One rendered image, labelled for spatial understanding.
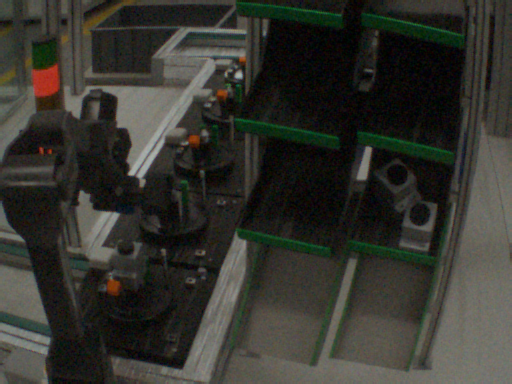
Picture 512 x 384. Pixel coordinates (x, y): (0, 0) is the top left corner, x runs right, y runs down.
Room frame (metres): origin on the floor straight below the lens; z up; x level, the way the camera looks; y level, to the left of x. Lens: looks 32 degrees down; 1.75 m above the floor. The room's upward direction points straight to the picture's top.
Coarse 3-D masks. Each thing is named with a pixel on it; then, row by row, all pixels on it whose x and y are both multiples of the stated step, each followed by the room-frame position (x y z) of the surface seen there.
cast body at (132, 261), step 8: (120, 240) 0.92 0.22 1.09; (128, 240) 0.91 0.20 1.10; (120, 248) 0.89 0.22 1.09; (128, 248) 0.89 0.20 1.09; (136, 248) 0.90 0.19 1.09; (112, 256) 0.88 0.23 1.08; (120, 256) 0.88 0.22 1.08; (128, 256) 0.88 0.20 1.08; (136, 256) 0.89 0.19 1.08; (144, 256) 0.92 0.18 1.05; (120, 264) 0.88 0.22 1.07; (128, 264) 0.88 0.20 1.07; (136, 264) 0.88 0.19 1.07; (144, 264) 0.92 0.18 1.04; (112, 272) 0.88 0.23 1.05; (120, 272) 0.88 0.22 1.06; (128, 272) 0.88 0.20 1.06; (136, 272) 0.88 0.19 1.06; (144, 272) 0.91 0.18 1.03; (128, 280) 0.87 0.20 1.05; (136, 280) 0.87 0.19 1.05; (128, 288) 0.87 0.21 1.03; (136, 288) 0.87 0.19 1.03
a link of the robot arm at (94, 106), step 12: (84, 96) 0.88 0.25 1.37; (96, 96) 0.86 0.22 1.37; (108, 96) 0.88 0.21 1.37; (84, 108) 0.86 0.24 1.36; (96, 108) 0.85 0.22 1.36; (108, 108) 0.86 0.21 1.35; (84, 120) 0.85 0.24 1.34; (108, 120) 0.85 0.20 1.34; (108, 132) 0.77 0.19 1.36; (108, 144) 0.76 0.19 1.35
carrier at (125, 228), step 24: (192, 192) 1.26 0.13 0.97; (120, 216) 1.17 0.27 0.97; (144, 216) 1.13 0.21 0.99; (168, 216) 1.14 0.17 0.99; (192, 216) 1.14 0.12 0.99; (216, 216) 1.18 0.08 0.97; (240, 216) 1.19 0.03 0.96; (144, 240) 1.09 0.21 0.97; (168, 240) 1.08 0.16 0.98; (192, 240) 1.09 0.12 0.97; (216, 240) 1.09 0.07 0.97; (168, 264) 1.03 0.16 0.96; (192, 264) 1.02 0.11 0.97; (216, 264) 1.02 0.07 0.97
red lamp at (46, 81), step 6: (36, 72) 1.03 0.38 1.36; (42, 72) 1.03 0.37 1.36; (48, 72) 1.03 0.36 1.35; (54, 72) 1.04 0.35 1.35; (36, 78) 1.03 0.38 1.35; (42, 78) 1.03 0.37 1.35; (48, 78) 1.03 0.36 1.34; (54, 78) 1.04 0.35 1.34; (36, 84) 1.03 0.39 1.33; (42, 84) 1.03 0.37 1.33; (48, 84) 1.03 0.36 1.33; (54, 84) 1.04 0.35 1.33; (36, 90) 1.03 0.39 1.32; (42, 90) 1.03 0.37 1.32; (48, 90) 1.03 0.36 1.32; (54, 90) 1.04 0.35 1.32
